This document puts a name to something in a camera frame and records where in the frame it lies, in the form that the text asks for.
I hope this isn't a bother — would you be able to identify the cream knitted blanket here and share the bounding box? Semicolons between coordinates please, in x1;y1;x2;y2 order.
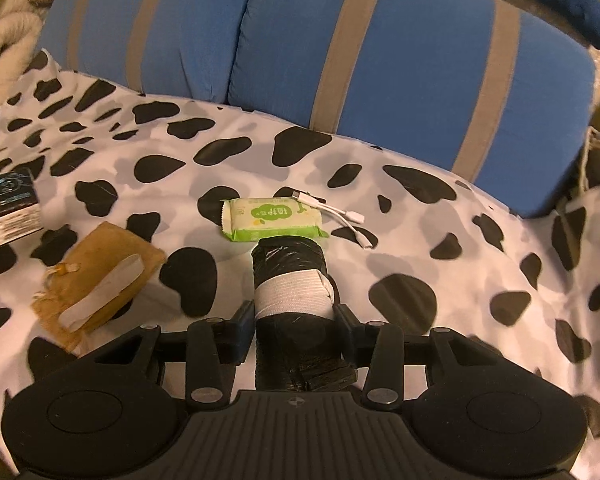
0;0;68;111

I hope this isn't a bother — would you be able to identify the white adapter cable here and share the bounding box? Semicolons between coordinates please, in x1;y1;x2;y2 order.
290;189;378;250

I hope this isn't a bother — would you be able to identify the black roll with white band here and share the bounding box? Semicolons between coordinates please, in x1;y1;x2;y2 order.
250;237;358;392

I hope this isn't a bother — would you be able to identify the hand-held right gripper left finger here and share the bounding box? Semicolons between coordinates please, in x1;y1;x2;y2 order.
77;300;257;408

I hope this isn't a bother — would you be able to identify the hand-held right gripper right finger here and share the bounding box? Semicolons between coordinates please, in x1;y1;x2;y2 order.
332;304;506;408

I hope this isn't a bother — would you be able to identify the blue pillow with tan stripes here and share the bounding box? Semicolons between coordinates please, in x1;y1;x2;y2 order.
227;0;597;219
39;0;260;107

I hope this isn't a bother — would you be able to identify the tan drawstring pouch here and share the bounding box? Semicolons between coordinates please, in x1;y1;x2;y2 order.
31;222;168;357

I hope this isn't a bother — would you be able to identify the green wet wipes packet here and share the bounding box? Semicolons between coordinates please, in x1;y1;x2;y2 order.
220;197;331;243

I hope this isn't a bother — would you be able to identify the cow print blanket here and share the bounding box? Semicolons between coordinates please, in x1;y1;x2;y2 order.
0;49;600;480

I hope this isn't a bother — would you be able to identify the small black box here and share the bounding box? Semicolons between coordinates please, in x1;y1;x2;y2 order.
0;167;43;251

